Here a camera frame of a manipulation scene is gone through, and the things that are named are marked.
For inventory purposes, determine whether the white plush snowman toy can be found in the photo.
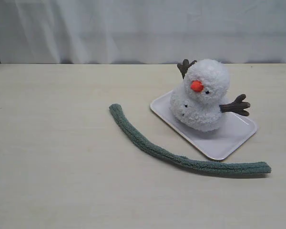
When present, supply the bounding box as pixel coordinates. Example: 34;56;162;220
170;59;250;132

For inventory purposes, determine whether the green fuzzy scarf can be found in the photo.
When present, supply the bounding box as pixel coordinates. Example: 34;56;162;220
109;104;272;176

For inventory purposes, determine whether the white rectangular plastic tray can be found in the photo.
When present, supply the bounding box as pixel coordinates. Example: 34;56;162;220
150;91;258;161

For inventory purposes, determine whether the white backdrop curtain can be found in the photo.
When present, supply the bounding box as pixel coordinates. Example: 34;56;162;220
0;0;286;64

